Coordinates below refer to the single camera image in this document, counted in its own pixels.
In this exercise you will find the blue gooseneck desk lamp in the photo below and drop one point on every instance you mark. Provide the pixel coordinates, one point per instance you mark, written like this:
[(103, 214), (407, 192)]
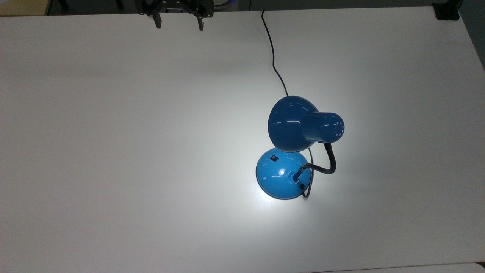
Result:
[(282, 178)]

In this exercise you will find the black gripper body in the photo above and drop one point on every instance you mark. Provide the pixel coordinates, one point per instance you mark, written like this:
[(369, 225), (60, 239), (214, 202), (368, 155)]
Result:
[(174, 7)]

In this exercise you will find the tan wooden board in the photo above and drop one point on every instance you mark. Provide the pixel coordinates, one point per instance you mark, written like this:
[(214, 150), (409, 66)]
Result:
[(24, 7)]

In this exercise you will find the black camera pole with base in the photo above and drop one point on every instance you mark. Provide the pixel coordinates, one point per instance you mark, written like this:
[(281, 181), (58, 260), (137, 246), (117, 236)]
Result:
[(446, 11)]

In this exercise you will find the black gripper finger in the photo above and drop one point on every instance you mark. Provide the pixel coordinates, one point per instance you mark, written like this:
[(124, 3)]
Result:
[(200, 23), (157, 22)]

